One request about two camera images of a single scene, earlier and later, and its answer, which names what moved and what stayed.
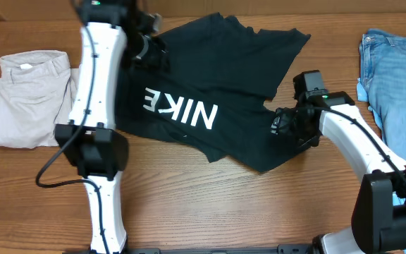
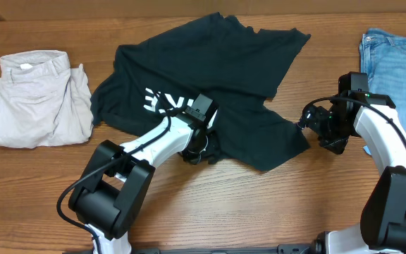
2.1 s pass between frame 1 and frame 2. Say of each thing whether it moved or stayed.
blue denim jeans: stayed
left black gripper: moved
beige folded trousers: stayed
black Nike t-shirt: stayed
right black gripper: moved
